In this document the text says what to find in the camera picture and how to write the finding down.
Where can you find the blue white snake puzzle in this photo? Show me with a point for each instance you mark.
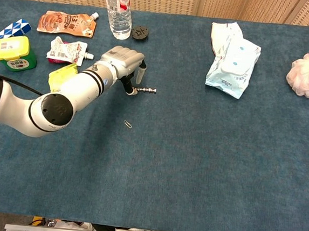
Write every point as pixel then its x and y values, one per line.
pixel 13 28

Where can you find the white crumpled package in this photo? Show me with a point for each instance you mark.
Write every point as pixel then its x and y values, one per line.
pixel 221 32

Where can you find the yellow snack packet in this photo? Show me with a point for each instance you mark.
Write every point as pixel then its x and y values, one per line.
pixel 60 77

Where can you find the clear plastic water bottle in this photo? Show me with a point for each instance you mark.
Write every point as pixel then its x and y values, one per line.
pixel 119 18

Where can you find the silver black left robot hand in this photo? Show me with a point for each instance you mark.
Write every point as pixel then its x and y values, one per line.
pixel 124 58

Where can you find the green jar with yellow lid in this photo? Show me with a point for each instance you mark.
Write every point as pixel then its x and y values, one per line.
pixel 14 52

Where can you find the silver paperclip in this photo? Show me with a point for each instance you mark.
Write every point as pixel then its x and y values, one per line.
pixel 128 124

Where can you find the orange spout pouch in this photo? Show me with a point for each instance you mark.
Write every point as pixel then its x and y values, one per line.
pixel 65 22

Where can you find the light blue wet wipes pack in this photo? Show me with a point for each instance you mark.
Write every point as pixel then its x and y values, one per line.
pixel 228 78

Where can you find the white red spout pouch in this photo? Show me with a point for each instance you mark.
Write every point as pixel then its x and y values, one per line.
pixel 65 49

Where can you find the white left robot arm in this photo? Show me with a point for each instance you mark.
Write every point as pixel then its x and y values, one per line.
pixel 78 87

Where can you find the black round disc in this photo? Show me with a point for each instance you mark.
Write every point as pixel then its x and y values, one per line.
pixel 140 33

